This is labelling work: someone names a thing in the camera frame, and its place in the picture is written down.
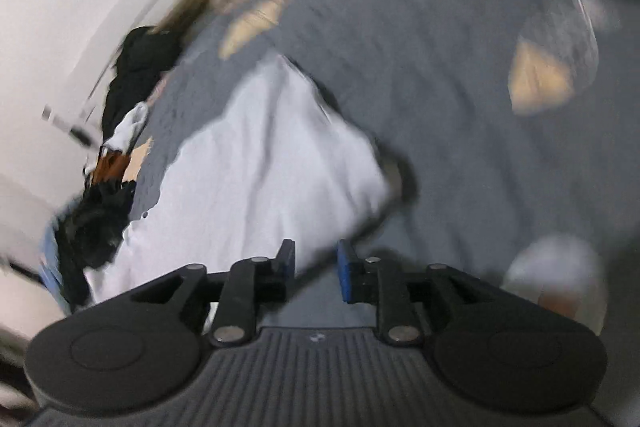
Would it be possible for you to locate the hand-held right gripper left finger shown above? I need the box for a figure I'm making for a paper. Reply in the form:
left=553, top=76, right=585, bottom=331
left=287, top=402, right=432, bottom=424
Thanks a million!
left=130, top=239, right=296, bottom=348

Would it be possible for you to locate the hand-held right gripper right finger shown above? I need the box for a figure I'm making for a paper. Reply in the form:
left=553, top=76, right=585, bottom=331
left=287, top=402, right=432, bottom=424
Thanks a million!
left=337, top=240, right=506, bottom=348

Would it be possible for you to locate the white sweatshirt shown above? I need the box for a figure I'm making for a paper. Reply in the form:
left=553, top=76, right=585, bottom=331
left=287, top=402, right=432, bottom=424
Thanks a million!
left=82, top=54, right=393, bottom=338

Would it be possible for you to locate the pile of black clothes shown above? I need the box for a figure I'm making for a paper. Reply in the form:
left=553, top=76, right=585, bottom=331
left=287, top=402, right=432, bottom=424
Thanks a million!
left=57, top=179, right=138, bottom=308

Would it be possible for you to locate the orange-brown garment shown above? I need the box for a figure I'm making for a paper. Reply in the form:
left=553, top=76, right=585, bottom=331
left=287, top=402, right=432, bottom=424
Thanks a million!
left=92, top=152, right=131, bottom=182

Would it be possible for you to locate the small white garment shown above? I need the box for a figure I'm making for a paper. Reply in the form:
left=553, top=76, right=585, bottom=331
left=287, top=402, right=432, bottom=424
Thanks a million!
left=102, top=102, right=151, bottom=152

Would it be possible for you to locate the grey printed quilt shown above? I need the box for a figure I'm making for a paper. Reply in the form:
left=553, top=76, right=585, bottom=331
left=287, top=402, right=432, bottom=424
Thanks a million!
left=132, top=0, right=640, bottom=338

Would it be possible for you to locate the black puffer jacket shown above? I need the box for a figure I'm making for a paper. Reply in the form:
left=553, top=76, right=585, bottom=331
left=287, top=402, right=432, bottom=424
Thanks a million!
left=100, top=26, right=183, bottom=140

